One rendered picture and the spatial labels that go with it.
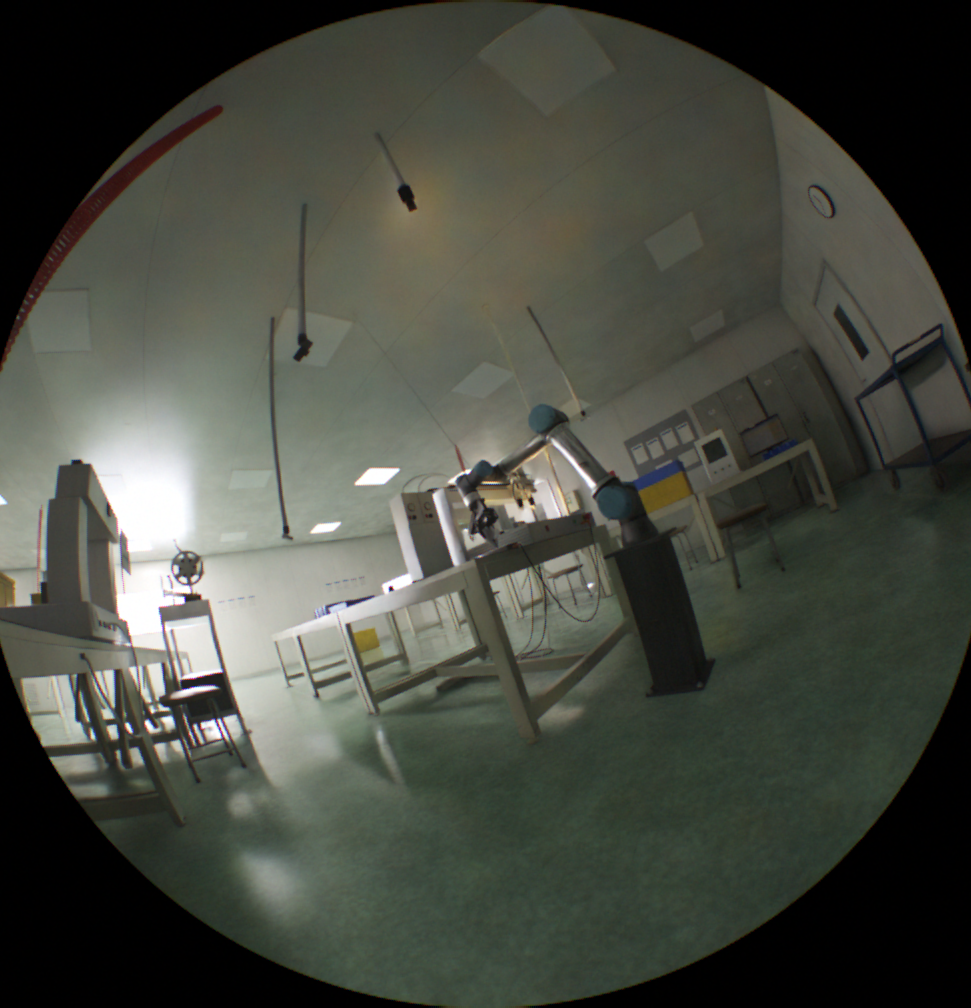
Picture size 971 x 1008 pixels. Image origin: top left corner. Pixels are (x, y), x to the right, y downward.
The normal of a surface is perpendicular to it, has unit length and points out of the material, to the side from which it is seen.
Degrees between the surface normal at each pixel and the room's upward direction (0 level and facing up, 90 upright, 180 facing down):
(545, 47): 180
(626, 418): 90
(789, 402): 90
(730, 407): 90
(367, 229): 180
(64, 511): 90
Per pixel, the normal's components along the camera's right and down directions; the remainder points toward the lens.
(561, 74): 0.31, 0.93
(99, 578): 0.68, -0.37
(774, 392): -0.67, 0.06
